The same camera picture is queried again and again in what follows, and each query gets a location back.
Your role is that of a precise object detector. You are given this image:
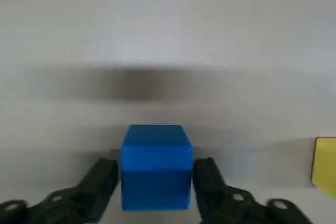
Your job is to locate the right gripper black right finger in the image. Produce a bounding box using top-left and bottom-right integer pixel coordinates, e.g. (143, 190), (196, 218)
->
(193, 157), (316, 224)

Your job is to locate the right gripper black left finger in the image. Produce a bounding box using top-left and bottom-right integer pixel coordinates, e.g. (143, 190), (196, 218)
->
(0, 157), (119, 224)

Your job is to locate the blue block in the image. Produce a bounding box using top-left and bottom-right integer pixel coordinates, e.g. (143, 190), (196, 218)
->
(120, 124), (194, 211)

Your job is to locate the yellow block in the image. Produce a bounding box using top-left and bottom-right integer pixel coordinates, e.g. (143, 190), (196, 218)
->
(310, 136), (336, 200)

